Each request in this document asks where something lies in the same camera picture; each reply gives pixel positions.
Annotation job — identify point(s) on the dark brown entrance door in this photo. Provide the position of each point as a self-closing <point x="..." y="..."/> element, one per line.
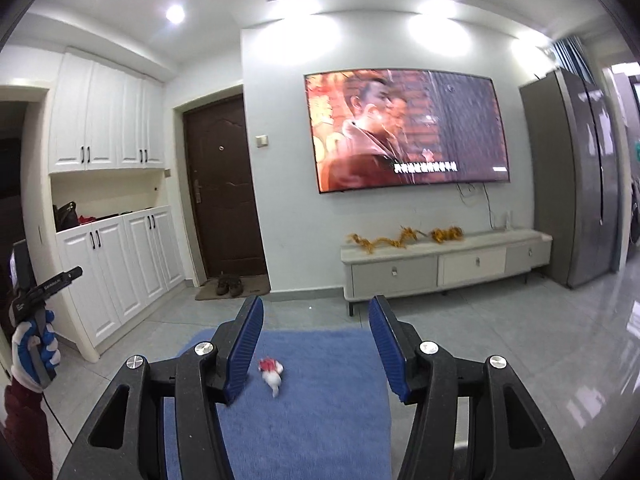
<point x="225" y="200"/>

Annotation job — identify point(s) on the blue curtain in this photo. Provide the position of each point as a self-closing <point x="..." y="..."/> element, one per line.
<point x="572" y="55"/>

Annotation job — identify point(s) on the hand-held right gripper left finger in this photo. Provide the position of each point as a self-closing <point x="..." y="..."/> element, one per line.
<point x="245" y="350"/>

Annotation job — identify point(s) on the white lower cabinet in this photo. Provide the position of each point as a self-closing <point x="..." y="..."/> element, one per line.
<point x="125" y="270"/>

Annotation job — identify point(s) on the white upper wall cabinet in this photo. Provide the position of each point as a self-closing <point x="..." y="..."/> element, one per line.
<point x="100" y="115"/>

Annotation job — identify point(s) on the person's left forearm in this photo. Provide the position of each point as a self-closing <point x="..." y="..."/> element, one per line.
<point x="25" y="430"/>

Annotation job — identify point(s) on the wall light switch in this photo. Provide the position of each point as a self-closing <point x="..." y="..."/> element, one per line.
<point x="261" y="141"/>

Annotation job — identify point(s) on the blue fluffy mat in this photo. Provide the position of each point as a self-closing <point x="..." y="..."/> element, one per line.
<point x="310" y="410"/>

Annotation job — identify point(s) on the brown doormat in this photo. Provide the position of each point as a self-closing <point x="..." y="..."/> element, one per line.
<point x="255" y="287"/>

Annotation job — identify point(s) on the long golden dragon figurine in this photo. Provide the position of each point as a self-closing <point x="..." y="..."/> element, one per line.
<point x="372" y="244"/>

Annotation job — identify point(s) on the person's left hand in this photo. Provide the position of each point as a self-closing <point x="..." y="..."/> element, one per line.
<point x="22" y="355"/>

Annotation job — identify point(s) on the wall-mounted television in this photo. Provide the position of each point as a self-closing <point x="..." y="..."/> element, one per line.
<point x="400" y="130"/>

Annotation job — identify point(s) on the white grey television stand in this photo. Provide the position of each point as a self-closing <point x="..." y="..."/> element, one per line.
<point x="395" y="272"/>

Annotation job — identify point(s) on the black bag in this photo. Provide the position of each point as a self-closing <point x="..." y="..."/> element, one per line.
<point x="66" y="216"/>

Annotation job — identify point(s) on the grey tall refrigerator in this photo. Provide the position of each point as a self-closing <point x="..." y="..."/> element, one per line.
<point x="565" y="185"/>

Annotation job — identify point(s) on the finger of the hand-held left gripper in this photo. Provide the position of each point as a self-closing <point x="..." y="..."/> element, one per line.
<point x="60" y="280"/>

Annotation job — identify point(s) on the red cloth item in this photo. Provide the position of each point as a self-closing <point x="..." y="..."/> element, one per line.
<point x="87" y="219"/>

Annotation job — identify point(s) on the small red white wrapper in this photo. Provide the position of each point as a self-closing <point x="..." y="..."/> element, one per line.
<point x="270" y="372"/>

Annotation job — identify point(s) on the round ceiling light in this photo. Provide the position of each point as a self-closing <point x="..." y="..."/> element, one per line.
<point x="175" y="14"/>

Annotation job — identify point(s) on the short golden dragon figurine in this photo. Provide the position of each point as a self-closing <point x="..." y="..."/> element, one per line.
<point x="446" y="233"/>

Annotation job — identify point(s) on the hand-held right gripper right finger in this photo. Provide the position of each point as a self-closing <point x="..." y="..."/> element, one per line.
<point x="390" y="350"/>

